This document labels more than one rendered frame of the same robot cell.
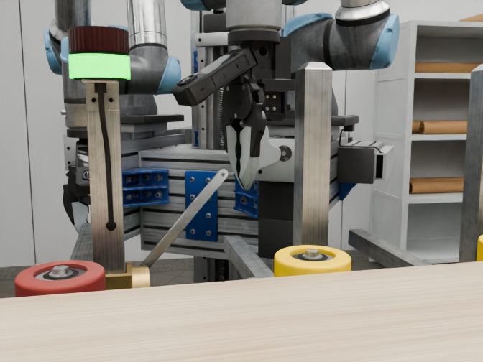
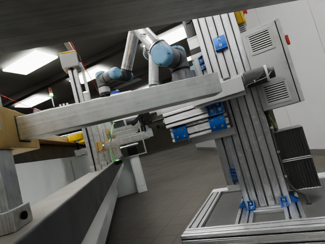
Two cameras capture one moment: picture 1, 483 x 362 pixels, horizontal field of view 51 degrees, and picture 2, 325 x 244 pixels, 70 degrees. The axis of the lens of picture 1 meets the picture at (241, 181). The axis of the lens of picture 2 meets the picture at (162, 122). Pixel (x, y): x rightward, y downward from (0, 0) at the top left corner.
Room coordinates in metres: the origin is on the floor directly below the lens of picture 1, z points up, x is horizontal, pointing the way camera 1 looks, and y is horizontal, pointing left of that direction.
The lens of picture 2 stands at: (1.12, -1.55, 0.75)
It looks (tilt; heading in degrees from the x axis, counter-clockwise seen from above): 4 degrees up; 93
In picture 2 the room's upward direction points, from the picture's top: 15 degrees counter-clockwise
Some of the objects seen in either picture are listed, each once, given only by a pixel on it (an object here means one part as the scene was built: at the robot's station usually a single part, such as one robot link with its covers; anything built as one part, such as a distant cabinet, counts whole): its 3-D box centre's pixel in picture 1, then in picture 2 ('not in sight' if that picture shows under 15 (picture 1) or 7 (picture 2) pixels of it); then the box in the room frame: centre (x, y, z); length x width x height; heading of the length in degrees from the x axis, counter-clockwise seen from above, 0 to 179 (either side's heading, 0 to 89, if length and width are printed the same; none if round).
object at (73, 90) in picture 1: (85, 70); not in sight; (0.88, 0.27, 1.12); 0.09 x 0.08 x 0.11; 19
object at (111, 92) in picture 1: (103, 136); not in sight; (0.53, 0.15, 1.03); 0.06 x 0.06 x 0.22; 13
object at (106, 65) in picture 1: (100, 67); not in sight; (0.52, 0.14, 1.10); 0.06 x 0.06 x 0.02
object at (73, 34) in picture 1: (98, 42); not in sight; (0.52, 0.14, 1.12); 0.06 x 0.06 x 0.02
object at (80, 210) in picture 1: (83, 222); not in sight; (0.88, 0.28, 0.86); 0.06 x 0.03 x 0.09; 13
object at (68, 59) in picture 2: not in sight; (70, 62); (0.74, -0.59, 1.18); 0.07 x 0.07 x 0.08; 13
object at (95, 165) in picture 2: not in sight; (84, 119); (0.74, -0.59, 0.93); 0.05 x 0.05 x 0.45; 13
